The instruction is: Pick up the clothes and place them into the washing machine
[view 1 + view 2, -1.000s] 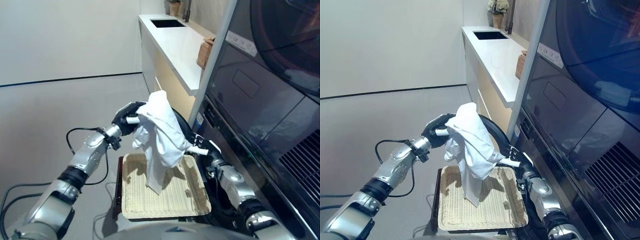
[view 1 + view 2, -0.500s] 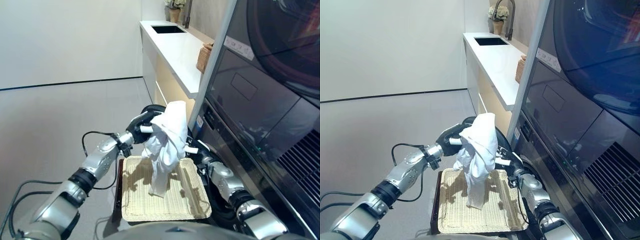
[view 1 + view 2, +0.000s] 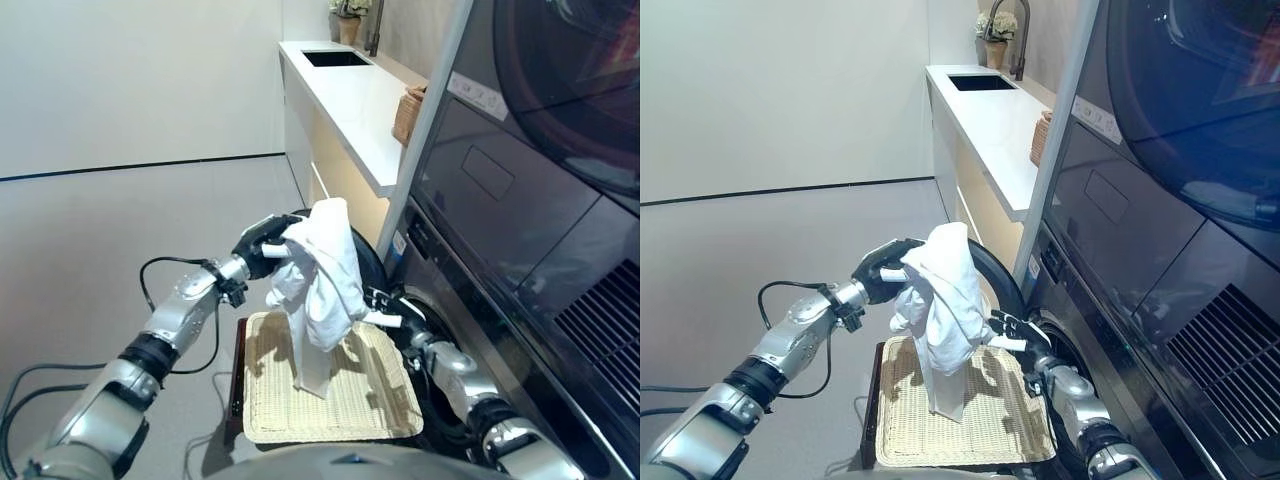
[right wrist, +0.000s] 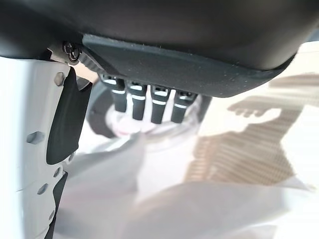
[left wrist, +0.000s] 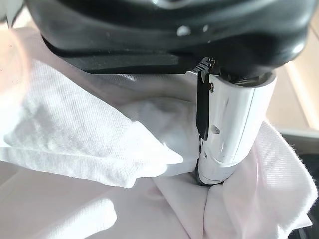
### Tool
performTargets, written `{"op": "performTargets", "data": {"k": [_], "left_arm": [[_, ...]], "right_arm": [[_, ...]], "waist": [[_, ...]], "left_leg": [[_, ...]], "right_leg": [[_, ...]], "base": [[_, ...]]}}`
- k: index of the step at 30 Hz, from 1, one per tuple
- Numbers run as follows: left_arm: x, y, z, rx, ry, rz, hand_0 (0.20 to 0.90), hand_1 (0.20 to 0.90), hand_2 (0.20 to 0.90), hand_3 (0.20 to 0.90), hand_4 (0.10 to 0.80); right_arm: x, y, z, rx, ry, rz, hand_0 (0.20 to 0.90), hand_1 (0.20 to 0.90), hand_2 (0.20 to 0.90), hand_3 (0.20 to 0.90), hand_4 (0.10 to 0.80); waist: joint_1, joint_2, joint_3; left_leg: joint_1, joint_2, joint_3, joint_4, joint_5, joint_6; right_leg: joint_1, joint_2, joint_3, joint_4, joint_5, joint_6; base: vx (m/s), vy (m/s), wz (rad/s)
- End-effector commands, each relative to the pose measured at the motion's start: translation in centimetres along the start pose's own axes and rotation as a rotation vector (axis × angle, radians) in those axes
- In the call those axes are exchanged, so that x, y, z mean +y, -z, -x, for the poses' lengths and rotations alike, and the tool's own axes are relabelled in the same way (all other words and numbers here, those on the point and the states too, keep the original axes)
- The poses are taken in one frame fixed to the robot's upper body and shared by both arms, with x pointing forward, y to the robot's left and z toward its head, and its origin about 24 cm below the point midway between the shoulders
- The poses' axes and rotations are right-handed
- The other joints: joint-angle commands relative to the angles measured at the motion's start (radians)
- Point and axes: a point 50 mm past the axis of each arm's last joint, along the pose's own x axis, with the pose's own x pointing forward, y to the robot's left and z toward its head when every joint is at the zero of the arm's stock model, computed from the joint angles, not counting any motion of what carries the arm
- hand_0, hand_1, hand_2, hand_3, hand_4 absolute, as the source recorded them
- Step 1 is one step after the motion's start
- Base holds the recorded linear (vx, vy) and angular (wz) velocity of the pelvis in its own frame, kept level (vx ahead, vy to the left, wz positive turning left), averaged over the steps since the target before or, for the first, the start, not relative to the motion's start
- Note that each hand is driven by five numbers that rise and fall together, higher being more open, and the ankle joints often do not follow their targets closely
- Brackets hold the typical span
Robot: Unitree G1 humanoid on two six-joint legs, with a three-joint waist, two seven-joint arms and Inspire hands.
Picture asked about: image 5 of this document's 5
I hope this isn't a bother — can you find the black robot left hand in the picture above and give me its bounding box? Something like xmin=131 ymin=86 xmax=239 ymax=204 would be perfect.
xmin=24 ymin=0 xmax=314 ymax=186

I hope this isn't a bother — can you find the white garment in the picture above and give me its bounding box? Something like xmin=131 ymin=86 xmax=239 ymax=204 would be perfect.
xmin=0 ymin=24 xmax=318 ymax=239

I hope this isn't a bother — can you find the grey front-load washing machine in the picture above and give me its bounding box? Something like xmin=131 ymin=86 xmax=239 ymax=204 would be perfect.
xmin=279 ymin=127 xmax=319 ymax=239

